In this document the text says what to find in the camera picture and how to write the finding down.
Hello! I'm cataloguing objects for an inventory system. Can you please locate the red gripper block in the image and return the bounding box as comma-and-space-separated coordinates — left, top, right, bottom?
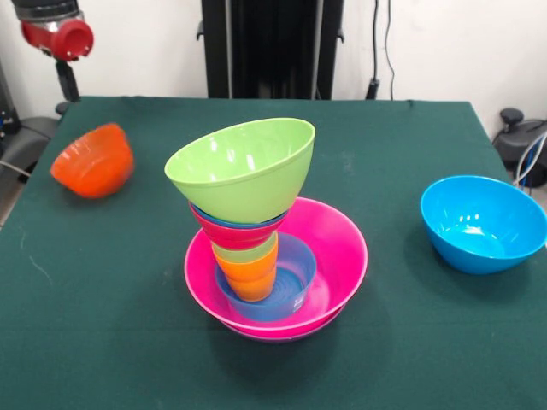
20, 15, 95, 103

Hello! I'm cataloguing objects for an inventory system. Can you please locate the orange bowl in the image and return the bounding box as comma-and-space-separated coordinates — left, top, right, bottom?
49, 122, 136, 200

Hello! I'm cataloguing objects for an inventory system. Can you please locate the lime green bowl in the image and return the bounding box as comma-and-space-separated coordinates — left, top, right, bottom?
163, 117, 316, 225

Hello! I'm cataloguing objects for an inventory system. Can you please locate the dark blue bowl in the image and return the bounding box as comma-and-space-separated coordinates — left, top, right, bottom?
190, 202, 288, 228

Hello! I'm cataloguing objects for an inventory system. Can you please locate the small pink bowl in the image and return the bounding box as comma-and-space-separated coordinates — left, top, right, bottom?
189, 204, 288, 251

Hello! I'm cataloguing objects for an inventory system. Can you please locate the green cup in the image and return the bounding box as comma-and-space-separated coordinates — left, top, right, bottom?
210, 232, 279, 264

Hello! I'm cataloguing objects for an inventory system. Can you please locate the orange cup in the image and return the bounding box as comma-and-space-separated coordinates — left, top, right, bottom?
213, 243, 279, 303

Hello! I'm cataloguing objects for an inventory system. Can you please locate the small light blue bowl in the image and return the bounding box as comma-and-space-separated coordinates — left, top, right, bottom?
215, 233, 318, 322

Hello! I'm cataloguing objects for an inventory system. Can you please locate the large pink bowl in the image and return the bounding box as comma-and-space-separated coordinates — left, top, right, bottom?
183, 196, 369, 343

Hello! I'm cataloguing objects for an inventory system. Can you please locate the dark green tablecloth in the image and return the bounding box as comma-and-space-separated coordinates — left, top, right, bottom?
0, 95, 547, 410

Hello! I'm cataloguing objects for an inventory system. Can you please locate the large light blue bowl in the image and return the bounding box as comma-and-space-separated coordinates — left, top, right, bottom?
420, 173, 547, 276

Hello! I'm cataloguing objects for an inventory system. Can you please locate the black hanging cable with plug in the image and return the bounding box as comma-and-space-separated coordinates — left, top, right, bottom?
367, 0, 397, 102

